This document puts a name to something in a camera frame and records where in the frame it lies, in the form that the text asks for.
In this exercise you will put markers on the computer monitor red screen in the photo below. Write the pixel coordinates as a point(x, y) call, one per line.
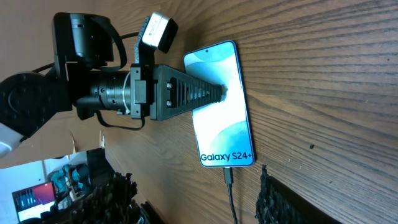
point(32, 201)

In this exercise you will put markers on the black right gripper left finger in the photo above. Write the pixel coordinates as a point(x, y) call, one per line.
point(111, 202)

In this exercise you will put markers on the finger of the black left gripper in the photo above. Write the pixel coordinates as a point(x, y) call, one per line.
point(176, 92)

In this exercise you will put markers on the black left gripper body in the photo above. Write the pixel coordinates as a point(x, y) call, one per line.
point(143, 87)

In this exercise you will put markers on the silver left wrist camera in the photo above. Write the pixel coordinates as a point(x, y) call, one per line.
point(160, 32)

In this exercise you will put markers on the blue Samsung Galaxy smartphone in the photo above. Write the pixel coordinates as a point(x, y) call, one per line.
point(222, 129)

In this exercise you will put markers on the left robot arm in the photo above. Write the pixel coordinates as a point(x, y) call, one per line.
point(90, 74)

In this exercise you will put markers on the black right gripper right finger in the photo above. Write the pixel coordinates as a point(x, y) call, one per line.
point(277, 203)

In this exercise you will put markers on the brown cardboard backdrop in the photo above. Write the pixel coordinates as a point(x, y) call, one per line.
point(56, 138)

